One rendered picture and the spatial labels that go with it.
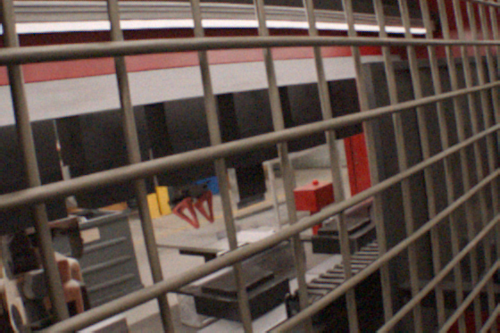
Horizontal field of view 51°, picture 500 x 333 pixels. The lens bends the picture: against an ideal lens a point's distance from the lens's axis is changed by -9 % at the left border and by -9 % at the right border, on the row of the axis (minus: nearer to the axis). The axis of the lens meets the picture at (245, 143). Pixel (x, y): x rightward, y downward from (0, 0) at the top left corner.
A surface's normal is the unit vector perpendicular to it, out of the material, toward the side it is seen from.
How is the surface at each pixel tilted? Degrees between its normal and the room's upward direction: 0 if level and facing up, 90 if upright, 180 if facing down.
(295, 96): 90
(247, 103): 90
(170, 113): 90
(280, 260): 90
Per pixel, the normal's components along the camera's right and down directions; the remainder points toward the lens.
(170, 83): 0.76, -0.07
